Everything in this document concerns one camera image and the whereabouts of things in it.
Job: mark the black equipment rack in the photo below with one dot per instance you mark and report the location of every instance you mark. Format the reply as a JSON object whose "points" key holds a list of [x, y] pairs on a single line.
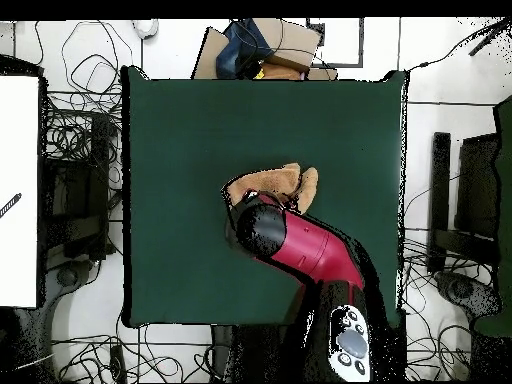
{"points": [[80, 192]]}

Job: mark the white board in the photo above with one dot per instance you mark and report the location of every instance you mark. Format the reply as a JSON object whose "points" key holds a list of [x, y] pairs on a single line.
{"points": [[20, 160]]}

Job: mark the white rounded object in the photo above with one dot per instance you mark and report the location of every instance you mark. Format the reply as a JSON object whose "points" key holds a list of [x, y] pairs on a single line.
{"points": [[146, 28]]}

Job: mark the dark stand foot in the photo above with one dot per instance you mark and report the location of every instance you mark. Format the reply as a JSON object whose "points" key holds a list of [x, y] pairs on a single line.
{"points": [[68, 276], [460, 290]]}

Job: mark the blue bag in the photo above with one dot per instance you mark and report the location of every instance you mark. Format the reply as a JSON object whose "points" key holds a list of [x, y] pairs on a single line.
{"points": [[236, 56]]}

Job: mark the orange terry towel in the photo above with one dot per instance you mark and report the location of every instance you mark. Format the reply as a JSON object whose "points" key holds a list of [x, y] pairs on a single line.
{"points": [[276, 180]]}

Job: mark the orange brown cloth item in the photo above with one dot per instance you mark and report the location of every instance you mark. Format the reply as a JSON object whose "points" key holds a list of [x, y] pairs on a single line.
{"points": [[280, 72]]}

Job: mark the black upright bar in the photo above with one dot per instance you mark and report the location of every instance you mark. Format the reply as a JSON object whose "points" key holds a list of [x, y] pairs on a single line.
{"points": [[440, 192]]}

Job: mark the black panel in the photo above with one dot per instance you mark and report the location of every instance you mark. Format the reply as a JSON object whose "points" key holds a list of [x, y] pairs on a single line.
{"points": [[478, 184]]}

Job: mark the large cardboard box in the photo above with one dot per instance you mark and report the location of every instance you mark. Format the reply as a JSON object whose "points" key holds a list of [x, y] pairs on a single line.
{"points": [[288, 40]]}

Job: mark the dark green table cloth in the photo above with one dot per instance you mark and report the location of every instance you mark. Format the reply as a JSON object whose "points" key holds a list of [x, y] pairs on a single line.
{"points": [[180, 140]]}

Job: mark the black power strip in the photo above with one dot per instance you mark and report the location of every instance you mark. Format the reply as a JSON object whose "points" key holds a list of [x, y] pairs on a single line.
{"points": [[118, 360]]}

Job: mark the striped black rod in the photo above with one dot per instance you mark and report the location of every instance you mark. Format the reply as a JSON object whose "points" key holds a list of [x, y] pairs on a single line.
{"points": [[10, 206]]}

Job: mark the flat cardboard sheet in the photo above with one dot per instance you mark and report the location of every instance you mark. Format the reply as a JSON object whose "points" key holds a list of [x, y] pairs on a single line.
{"points": [[210, 56]]}

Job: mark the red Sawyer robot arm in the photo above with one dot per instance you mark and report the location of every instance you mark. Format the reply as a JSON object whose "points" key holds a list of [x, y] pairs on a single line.
{"points": [[312, 248]]}

